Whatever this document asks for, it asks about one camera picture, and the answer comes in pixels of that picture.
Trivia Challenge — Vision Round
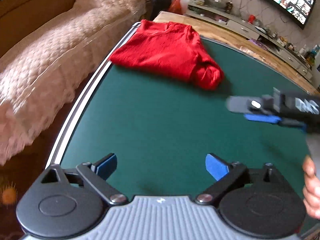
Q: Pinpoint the green board with silver frame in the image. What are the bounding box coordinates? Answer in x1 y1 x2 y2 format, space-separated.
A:
45 21 318 238

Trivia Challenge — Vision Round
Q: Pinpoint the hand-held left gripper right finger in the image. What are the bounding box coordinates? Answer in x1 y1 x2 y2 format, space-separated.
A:
195 153 278 205

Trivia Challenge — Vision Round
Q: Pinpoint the black bag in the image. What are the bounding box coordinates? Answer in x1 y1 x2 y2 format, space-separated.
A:
150 0 172 21

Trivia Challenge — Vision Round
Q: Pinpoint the purple round stool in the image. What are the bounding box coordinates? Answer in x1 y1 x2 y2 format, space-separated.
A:
249 38 266 48

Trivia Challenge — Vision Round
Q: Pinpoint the red knit shirt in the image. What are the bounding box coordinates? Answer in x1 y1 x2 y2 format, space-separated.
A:
109 19 225 91

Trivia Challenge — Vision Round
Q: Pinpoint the red plastic bag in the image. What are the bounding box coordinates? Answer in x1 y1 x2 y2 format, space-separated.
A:
168 0 183 14

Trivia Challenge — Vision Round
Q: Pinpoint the brown leather sofa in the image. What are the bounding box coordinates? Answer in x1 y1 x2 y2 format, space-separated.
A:
0 0 156 58

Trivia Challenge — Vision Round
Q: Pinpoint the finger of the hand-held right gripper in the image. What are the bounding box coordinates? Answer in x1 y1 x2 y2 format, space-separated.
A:
244 113 307 131
226 95 275 114

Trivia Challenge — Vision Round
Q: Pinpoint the person's right hand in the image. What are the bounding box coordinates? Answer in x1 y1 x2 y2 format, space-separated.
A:
302 156 320 218

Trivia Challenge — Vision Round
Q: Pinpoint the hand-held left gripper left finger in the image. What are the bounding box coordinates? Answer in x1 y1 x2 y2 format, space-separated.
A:
40 152 128 205

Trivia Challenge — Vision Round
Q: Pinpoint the brown sofa with quilted cover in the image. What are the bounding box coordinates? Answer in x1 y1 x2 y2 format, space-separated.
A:
0 0 147 166

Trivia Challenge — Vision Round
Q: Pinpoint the white television cabinet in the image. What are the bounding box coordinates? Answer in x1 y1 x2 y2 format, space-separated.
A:
186 0 314 81

